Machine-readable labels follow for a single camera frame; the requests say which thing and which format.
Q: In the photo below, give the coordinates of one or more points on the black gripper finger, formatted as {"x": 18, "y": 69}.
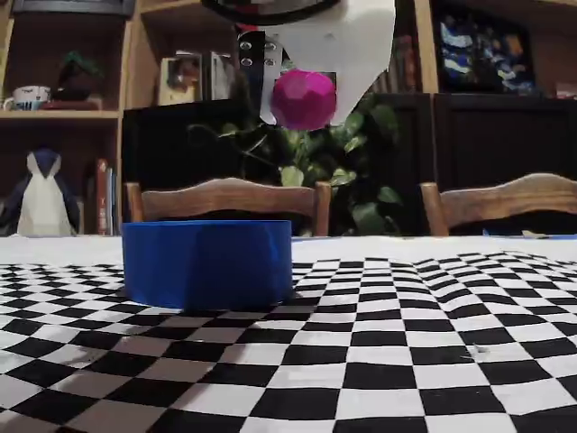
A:
{"x": 250, "y": 67}

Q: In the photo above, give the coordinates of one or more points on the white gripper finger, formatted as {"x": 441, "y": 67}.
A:
{"x": 356, "y": 88}

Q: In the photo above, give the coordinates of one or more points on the pink faceted ball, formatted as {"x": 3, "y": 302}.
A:
{"x": 304, "y": 101}

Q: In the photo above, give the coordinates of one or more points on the dark storage box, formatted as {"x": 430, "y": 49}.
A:
{"x": 72, "y": 6}

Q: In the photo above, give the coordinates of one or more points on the blue round box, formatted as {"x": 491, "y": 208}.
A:
{"x": 207, "y": 266}

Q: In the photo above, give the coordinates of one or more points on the green leafy houseplant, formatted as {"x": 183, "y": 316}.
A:
{"x": 378, "y": 119}

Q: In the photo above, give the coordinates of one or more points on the row of old books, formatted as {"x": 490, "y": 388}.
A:
{"x": 405, "y": 63}

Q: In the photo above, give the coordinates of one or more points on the dark wooden cabinet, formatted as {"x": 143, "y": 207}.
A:
{"x": 158, "y": 144}
{"x": 496, "y": 135}

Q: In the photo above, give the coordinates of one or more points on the wooden chair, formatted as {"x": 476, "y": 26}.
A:
{"x": 225, "y": 198}
{"x": 518, "y": 198}

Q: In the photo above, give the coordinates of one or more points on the starry night painting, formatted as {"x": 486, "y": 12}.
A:
{"x": 487, "y": 54}

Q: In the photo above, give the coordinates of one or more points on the small bonsai model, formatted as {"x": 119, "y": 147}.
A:
{"x": 76, "y": 81}

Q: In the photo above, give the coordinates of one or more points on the red book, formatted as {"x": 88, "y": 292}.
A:
{"x": 72, "y": 105}

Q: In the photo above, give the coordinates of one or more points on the light wooden bookshelf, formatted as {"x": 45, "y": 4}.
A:
{"x": 67, "y": 114}

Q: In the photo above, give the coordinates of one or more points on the upright book stack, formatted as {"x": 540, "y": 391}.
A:
{"x": 103, "y": 198}

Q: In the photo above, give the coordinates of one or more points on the blue tape strip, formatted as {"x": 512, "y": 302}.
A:
{"x": 500, "y": 233}

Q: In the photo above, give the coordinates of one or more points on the white blue mug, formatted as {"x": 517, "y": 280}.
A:
{"x": 31, "y": 97}

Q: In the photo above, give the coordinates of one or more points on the blue white penguin figure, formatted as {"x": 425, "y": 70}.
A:
{"x": 43, "y": 203}

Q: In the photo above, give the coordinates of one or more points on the black white checkered mat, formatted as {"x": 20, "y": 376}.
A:
{"x": 405, "y": 361}

